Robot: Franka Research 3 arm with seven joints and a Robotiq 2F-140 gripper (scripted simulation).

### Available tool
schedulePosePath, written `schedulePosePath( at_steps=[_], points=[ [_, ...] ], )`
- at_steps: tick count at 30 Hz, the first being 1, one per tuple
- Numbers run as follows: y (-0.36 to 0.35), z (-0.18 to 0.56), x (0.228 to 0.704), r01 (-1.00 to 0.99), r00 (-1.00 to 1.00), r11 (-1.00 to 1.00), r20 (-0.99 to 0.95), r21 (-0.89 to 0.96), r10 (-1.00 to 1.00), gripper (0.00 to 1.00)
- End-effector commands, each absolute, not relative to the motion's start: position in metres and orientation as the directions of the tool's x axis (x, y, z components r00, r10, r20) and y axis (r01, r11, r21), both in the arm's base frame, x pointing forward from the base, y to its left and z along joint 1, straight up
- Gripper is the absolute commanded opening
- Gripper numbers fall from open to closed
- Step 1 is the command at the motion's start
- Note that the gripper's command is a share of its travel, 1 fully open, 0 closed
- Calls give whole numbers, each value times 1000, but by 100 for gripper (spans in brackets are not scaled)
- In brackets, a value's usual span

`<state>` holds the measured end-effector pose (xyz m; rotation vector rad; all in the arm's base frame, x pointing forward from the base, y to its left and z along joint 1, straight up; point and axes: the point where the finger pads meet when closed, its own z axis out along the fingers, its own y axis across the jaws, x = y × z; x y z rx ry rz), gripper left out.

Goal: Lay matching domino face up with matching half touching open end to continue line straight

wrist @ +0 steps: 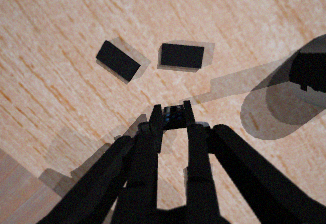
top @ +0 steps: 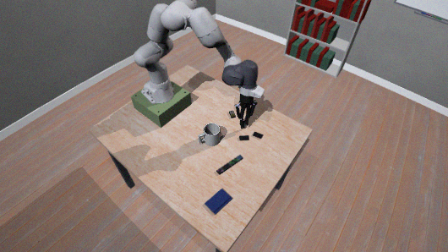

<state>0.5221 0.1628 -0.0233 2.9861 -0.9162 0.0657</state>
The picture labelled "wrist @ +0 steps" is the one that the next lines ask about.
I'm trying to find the black rectangular tile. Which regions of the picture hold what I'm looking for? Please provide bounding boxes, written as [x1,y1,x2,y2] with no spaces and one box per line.
[162,105,187,131]
[96,40,141,82]
[161,43,204,68]

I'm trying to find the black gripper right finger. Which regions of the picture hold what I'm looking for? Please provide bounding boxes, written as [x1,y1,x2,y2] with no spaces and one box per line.
[183,100,326,224]

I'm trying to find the grey mug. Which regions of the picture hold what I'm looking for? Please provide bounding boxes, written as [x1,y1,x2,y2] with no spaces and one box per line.
[289,34,326,109]

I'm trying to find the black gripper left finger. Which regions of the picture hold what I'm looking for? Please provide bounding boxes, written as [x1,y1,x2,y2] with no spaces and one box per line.
[36,104,163,224]

